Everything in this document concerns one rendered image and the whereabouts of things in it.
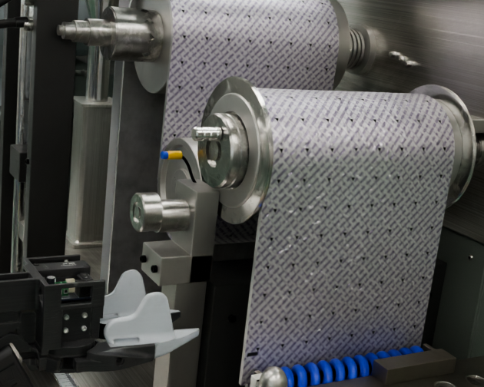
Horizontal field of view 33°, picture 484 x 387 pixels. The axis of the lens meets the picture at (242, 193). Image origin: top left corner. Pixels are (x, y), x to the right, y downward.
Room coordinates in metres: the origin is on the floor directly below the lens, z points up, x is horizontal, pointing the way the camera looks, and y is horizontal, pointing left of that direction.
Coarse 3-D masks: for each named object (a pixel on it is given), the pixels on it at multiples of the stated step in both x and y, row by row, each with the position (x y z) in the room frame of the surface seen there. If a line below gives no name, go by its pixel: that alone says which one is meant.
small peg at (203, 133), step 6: (192, 132) 0.78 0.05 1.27; (198, 132) 0.78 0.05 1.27; (204, 132) 0.78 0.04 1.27; (210, 132) 0.78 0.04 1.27; (216, 132) 0.79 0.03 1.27; (192, 138) 0.78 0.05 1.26; (198, 138) 0.78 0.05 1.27; (204, 138) 0.78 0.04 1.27; (210, 138) 0.78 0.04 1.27; (216, 138) 0.79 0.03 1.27
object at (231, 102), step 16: (224, 96) 0.83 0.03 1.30; (240, 96) 0.80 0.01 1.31; (224, 112) 0.83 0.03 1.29; (240, 112) 0.80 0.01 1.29; (448, 112) 0.91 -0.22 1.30; (256, 128) 0.77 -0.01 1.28; (256, 144) 0.77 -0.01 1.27; (256, 160) 0.77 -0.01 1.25; (256, 176) 0.76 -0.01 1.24; (224, 192) 0.81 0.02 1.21; (240, 192) 0.78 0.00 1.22
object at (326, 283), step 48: (288, 240) 0.78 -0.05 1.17; (336, 240) 0.81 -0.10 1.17; (384, 240) 0.84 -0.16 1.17; (432, 240) 0.87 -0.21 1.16; (288, 288) 0.78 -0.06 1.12; (336, 288) 0.81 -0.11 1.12; (384, 288) 0.85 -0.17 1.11; (288, 336) 0.79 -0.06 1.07; (336, 336) 0.82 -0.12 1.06; (384, 336) 0.85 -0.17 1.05; (240, 384) 0.76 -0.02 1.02
